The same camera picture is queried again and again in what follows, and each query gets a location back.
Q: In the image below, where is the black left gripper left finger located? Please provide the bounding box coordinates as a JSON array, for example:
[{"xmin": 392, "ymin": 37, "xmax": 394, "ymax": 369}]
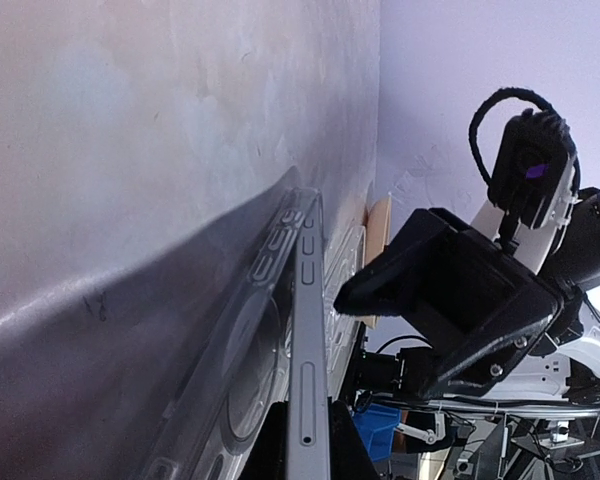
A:
[{"xmin": 239, "ymin": 402, "xmax": 288, "ymax": 480}]

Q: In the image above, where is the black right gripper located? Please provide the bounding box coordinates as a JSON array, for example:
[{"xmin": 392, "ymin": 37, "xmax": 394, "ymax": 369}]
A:
[{"xmin": 333, "ymin": 208, "xmax": 564, "ymax": 400}]

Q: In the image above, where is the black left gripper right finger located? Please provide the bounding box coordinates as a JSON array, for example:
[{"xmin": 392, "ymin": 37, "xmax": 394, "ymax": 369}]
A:
[{"xmin": 329, "ymin": 399, "xmax": 379, "ymax": 480}]

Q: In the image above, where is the silver-edged black smartphone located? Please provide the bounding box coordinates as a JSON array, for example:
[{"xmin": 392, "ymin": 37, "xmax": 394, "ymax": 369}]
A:
[{"xmin": 285, "ymin": 198, "xmax": 331, "ymax": 479}]

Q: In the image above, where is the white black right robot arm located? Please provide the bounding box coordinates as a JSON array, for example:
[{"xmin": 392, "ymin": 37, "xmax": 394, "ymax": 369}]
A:
[{"xmin": 334, "ymin": 208, "xmax": 585, "ymax": 405}]

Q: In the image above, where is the blue plastic bin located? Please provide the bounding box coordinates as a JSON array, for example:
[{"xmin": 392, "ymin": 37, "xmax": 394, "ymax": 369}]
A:
[{"xmin": 353, "ymin": 403, "xmax": 401, "ymax": 463}]

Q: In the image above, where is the beige round plate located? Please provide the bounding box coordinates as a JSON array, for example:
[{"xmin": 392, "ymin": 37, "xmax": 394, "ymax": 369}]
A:
[{"xmin": 362, "ymin": 194, "xmax": 394, "ymax": 329}]

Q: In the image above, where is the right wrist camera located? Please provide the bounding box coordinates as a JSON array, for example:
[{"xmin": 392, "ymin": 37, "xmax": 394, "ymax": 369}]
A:
[{"xmin": 487, "ymin": 109, "xmax": 576, "ymax": 229}]

